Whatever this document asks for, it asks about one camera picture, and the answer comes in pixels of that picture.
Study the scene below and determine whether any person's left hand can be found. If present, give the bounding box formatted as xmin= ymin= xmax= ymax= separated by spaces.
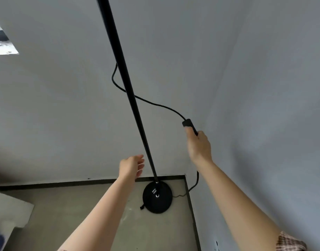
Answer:
xmin=119 ymin=154 xmax=145 ymax=181

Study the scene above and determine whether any person's right hand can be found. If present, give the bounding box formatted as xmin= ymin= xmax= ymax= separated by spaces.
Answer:
xmin=184 ymin=126 xmax=213 ymax=165

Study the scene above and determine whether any black lamp cable with switch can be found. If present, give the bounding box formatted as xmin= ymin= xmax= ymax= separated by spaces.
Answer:
xmin=112 ymin=63 xmax=200 ymax=199

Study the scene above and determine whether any person's left forearm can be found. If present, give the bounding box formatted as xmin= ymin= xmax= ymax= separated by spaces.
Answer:
xmin=57 ymin=176 xmax=136 ymax=251

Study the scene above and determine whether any person's right forearm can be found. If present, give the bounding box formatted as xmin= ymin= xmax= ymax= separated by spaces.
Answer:
xmin=192 ymin=157 xmax=284 ymax=251

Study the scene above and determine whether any black floor lamp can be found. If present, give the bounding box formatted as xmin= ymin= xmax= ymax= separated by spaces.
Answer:
xmin=96 ymin=0 xmax=173 ymax=214

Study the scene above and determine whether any white board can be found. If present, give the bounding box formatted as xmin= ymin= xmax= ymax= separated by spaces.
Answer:
xmin=0 ymin=190 xmax=35 ymax=251

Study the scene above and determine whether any plaid shirt sleeve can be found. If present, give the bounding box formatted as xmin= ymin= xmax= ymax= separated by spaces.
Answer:
xmin=276 ymin=231 xmax=308 ymax=251

